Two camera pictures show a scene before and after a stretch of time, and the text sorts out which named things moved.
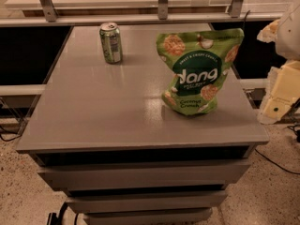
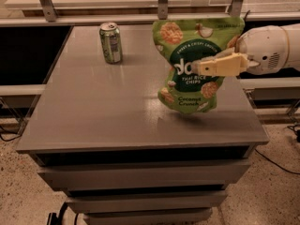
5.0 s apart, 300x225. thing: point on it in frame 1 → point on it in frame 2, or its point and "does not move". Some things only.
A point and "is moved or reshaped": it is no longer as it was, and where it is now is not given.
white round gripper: [290, 37] → [263, 51]
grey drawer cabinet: [104, 137] does not move
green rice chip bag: [198, 62] is moved or reshaped
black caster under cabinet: [53, 218] does not move
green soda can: [112, 42] does not move
